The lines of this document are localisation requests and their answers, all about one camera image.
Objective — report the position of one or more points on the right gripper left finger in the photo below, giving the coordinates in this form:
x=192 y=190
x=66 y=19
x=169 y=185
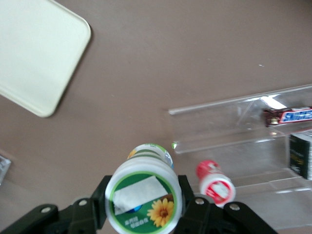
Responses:
x=80 y=217

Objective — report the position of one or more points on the aluminium foil container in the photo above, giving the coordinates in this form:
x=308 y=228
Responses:
x=3 y=168

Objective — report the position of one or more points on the green gum bottle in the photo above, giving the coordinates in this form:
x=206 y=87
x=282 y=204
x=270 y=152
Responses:
x=143 y=195

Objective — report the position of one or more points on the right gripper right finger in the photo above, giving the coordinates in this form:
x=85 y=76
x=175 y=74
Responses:
x=207 y=219

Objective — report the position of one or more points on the small black box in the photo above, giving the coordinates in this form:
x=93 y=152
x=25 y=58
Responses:
x=301 y=156

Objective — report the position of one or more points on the clear acrylic stepped display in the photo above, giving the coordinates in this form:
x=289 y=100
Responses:
x=219 y=126

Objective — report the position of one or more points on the red gum bottle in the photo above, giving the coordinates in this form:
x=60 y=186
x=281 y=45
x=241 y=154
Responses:
x=214 y=187

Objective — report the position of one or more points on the Snickers chocolate bar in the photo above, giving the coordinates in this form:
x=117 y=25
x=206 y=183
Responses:
x=292 y=117

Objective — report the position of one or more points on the cream plastic tray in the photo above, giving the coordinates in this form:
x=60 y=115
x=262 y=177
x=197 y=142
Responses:
x=36 y=53

